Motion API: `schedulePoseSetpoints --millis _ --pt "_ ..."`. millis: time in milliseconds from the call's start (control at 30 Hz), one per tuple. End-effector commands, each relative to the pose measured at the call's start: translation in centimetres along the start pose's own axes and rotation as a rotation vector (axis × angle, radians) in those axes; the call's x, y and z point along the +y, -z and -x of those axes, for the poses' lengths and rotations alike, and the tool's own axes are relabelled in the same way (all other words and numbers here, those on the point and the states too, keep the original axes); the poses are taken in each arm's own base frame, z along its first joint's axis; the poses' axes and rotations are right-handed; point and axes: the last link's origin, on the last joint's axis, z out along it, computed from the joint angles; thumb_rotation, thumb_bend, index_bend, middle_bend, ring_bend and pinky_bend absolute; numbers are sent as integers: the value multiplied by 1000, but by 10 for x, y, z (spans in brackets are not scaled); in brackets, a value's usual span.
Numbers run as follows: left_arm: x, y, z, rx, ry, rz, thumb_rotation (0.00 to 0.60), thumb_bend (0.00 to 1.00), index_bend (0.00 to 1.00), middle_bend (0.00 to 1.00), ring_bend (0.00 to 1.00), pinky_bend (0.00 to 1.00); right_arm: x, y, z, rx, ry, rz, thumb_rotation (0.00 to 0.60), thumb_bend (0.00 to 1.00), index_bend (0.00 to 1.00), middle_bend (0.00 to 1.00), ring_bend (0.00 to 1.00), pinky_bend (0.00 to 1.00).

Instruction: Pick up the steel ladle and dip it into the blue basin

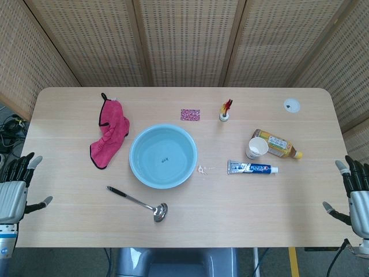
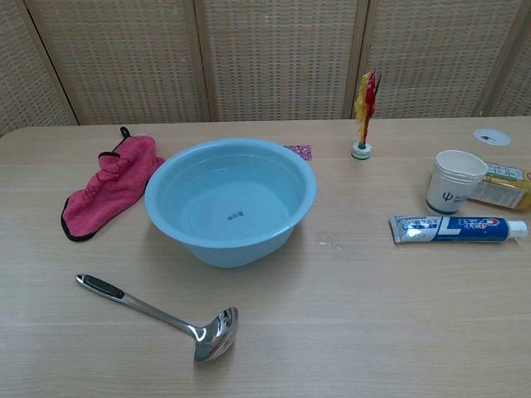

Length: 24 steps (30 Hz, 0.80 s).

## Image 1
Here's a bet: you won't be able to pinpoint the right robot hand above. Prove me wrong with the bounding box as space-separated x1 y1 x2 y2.
322 155 369 248

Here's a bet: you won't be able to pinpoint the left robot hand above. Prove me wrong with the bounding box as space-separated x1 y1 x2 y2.
0 152 54 224

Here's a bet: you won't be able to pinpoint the silver ladle with black handle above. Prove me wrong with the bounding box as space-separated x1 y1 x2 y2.
106 186 168 223

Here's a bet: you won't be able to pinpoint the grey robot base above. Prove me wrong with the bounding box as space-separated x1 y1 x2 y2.
115 247 240 277

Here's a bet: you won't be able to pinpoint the light blue plastic basin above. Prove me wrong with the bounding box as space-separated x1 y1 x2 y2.
129 123 198 190

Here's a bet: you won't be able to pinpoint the yellow tea bottle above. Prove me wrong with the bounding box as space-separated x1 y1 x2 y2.
253 129 304 160

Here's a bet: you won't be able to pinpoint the white table leg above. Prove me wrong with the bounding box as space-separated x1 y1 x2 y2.
253 247 262 277

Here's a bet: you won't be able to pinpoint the blue white toothpaste tube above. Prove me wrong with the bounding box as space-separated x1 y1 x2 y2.
227 160 279 175

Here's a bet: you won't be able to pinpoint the white paper cup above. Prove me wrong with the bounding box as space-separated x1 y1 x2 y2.
246 137 269 160

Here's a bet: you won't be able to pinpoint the pink towel with black trim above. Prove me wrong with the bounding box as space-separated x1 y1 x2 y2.
89 92 130 170

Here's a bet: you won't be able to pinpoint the red yellow feather shuttlecock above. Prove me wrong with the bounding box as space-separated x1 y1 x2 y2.
218 98 234 122

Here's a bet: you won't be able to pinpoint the pink patterned card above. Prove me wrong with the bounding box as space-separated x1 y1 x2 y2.
180 108 201 121

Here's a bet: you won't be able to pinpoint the woven folding screen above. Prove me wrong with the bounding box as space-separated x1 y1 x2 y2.
0 0 369 136

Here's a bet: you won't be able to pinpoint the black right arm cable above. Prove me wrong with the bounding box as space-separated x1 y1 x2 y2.
325 238 351 277

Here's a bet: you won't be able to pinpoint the black floor cables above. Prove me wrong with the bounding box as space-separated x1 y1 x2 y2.
0 114 29 154

